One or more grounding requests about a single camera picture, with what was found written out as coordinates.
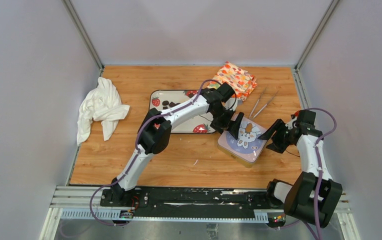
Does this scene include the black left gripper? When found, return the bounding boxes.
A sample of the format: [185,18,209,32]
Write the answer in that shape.
[210,106,244,140]

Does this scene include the metal tongs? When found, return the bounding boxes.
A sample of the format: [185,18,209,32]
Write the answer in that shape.
[248,86,280,120]

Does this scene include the silver tin lid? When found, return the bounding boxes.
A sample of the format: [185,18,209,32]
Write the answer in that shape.
[217,117,268,151]

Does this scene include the yellow tin box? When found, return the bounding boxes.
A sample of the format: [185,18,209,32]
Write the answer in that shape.
[217,145,263,168]

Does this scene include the strawberry print tray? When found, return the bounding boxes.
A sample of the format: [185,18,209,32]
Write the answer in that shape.
[149,89,216,134]

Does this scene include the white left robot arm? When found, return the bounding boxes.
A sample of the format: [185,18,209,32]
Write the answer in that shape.
[109,82,244,207]

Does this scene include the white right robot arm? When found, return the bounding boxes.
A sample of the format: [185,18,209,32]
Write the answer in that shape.
[258,107,343,229]

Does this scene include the dark cube chocolate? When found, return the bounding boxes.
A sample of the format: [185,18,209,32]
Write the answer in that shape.
[169,102,177,108]

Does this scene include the orange floral cloth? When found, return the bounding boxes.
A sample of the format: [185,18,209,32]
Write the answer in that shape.
[208,61,258,102]

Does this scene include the white cloth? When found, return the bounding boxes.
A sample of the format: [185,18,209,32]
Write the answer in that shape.
[76,77,130,146]

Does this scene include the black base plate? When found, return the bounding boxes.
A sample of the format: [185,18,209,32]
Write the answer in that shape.
[99,186,284,221]

